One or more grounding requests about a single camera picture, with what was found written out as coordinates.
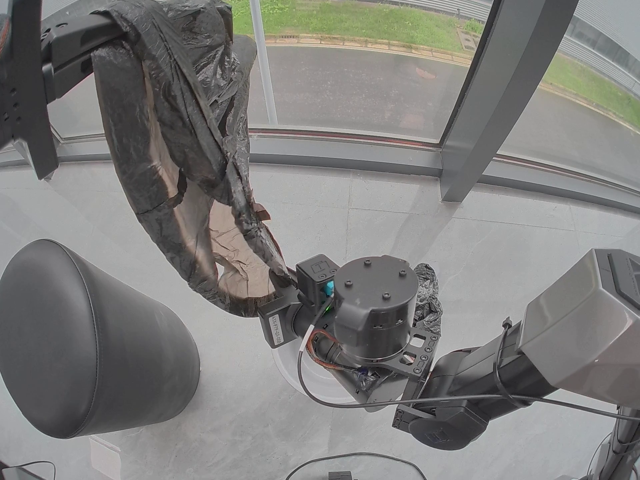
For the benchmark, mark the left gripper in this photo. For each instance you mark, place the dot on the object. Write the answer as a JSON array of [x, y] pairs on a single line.
[[25, 93]]

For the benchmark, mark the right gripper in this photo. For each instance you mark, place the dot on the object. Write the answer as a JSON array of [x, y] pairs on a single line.
[[280, 318]]

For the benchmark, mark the black plastic bag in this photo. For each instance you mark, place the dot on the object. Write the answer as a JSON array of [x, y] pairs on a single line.
[[200, 68]]

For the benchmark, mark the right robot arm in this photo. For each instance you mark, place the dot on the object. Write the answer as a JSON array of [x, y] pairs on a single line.
[[375, 298]]

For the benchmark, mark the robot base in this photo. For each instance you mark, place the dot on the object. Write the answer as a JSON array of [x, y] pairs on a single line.
[[342, 475]]

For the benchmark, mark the white trash bin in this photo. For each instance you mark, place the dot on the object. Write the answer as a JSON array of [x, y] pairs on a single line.
[[330, 385]]

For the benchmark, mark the crumpled black plastic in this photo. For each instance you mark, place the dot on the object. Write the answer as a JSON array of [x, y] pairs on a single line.
[[427, 293]]

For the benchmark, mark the window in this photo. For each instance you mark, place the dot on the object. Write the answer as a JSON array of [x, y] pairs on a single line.
[[350, 93]]

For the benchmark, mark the dark grey round chair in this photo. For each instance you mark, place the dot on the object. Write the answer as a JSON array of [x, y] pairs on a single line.
[[90, 343]]

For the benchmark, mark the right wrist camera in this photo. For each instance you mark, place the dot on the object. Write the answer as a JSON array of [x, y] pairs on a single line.
[[316, 275]]

